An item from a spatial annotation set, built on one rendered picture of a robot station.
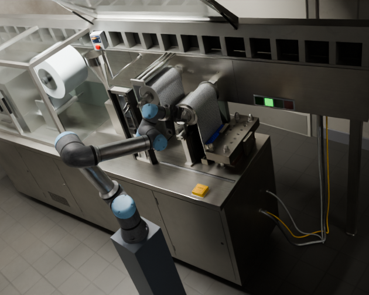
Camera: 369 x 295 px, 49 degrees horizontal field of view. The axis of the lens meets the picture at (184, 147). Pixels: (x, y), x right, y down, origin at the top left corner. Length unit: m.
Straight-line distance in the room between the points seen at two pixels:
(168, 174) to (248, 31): 0.95
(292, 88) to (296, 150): 1.66
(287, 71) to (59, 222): 2.54
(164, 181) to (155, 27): 0.95
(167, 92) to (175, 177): 0.52
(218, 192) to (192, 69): 0.80
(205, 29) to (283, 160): 1.79
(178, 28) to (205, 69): 0.29
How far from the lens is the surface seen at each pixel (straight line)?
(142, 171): 2.56
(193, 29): 2.41
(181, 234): 2.72
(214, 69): 2.46
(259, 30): 2.21
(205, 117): 2.36
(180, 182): 2.39
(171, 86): 2.45
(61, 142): 1.91
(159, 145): 1.91
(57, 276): 3.50
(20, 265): 3.77
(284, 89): 2.31
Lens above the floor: 2.47
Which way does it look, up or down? 37 degrees down
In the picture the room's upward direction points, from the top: 16 degrees counter-clockwise
